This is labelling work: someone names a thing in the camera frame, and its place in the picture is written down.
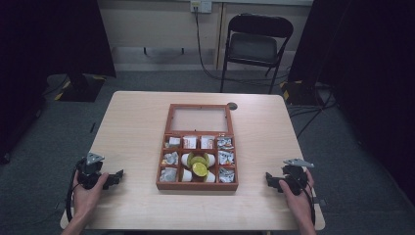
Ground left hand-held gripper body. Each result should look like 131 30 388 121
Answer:
75 152 111 191

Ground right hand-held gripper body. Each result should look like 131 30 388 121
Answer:
281 158 315 197

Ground person's right hand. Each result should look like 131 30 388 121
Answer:
278 168 316 223

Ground person's left hand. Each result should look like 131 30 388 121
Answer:
72 169 111 220

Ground silver packet with blue print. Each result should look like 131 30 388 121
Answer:
218 150 235 165
218 166 236 184
216 136 235 151

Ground bright green round lid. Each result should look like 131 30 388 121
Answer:
192 162 209 178

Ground white and red packet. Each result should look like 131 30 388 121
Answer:
200 135 215 150
182 135 198 150

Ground dark green round lid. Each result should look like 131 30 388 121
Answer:
190 155 208 166

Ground black stand base with tape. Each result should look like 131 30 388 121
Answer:
54 73 108 103
279 79 322 106

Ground wooden compartment box with lid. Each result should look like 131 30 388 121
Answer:
156 103 240 192

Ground black curtain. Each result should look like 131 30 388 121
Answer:
288 0 415 205
0 0 117 165

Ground black folding chair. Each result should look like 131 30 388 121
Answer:
219 13 295 95

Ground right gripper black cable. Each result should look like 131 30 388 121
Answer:
301 180 317 226

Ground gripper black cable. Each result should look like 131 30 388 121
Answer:
301 180 317 226
66 160 86 223

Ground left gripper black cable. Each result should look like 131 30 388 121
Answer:
66 160 86 223

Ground black floor cables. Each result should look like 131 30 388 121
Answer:
287 82 339 138

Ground white wall socket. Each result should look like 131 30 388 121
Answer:
190 0 213 14

